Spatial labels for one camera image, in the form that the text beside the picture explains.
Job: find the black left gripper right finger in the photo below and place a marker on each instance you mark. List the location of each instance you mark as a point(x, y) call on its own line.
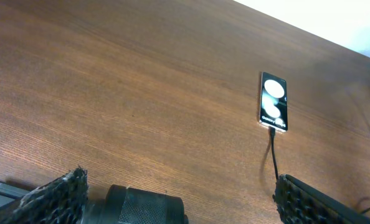
point(298, 202)

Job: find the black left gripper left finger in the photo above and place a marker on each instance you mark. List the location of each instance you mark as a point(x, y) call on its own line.
point(61, 201)

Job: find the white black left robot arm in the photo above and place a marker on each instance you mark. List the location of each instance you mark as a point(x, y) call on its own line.
point(121, 205)

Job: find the black Galaxy flip phone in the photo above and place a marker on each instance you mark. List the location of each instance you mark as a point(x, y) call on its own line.
point(273, 106)

